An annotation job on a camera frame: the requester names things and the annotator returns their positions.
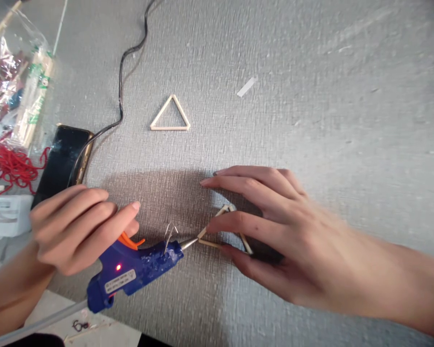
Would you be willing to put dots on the person's right hand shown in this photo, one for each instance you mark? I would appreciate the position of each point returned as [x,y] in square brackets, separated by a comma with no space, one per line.
[303,253]

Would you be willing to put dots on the person's left hand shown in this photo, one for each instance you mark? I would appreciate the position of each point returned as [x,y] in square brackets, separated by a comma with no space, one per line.
[65,231]

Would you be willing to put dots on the person's left fingers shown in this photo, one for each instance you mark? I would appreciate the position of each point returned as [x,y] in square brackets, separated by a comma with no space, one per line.
[105,217]

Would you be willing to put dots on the blue hot glue gun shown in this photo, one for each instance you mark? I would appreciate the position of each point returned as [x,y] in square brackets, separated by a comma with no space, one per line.
[141,267]

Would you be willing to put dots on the wooden stick triangle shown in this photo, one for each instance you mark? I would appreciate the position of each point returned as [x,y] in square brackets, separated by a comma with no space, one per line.
[209,244]
[160,116]

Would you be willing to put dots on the black smartphone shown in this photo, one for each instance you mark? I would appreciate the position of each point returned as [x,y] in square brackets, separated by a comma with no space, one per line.
[63,159]

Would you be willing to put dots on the white box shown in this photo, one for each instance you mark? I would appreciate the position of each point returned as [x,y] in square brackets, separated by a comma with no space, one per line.
[7,217]

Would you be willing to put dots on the red yarn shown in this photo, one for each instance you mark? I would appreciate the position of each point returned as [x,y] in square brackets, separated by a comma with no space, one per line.
[11,170]

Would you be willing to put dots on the thin wooden stick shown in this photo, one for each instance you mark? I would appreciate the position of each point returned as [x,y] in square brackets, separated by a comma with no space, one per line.
[83,334]

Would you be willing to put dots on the translucent glue stick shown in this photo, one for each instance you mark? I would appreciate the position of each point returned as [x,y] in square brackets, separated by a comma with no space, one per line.
[39,321]

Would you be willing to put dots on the person's body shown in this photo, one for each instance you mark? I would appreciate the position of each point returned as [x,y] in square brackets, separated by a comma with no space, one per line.
[36,341]

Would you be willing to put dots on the clear plastic bag of sticks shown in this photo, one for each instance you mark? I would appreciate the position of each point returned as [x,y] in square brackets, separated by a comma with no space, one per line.
[11,72]

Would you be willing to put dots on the white paper strip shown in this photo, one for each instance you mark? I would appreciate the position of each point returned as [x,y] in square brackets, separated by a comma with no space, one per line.
[247,87]

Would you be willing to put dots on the thin white rod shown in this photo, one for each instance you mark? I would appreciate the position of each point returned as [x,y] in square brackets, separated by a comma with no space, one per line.
[60,27]

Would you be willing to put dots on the grey textured mat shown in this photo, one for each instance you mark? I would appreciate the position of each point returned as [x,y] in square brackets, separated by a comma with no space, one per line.
[311,72]

